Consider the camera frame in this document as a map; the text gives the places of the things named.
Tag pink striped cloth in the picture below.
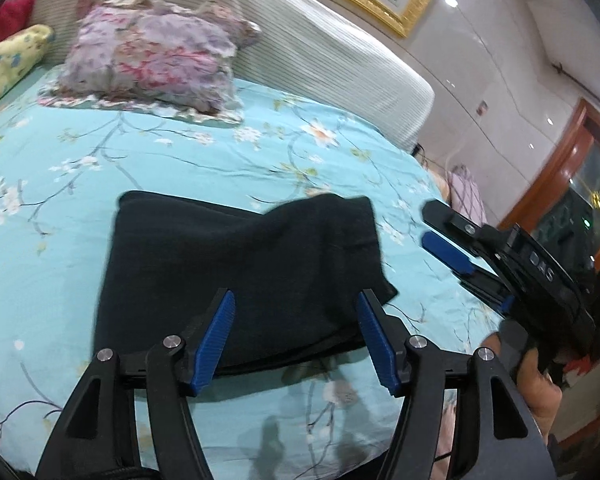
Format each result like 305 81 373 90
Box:
445 165 489 227

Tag yellow floral pillow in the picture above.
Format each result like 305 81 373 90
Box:
0 24 56 117

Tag purple floral pillow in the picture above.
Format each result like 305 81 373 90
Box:
37 0 263 125

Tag white ribbed headboard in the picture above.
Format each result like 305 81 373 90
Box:
30 0 436 154

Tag black power cable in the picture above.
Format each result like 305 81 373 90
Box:
414 143 448 181

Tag person's right hand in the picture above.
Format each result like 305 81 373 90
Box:
480 332 564 430

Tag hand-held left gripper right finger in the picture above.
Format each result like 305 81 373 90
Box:
356 290 558 480

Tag red pillow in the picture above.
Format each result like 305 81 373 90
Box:
0 0 35 54

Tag light blue floral bed sheet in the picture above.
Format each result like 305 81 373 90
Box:
0 62 506 480

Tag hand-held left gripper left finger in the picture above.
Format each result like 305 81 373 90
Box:
35 287 237 480

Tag black pants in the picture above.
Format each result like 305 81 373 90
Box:
92 190 400 379

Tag wooden door frame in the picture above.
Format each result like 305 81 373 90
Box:
497 99 600 272

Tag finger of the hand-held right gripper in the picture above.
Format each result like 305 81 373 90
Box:
422 199 497 247
420 231 517 312

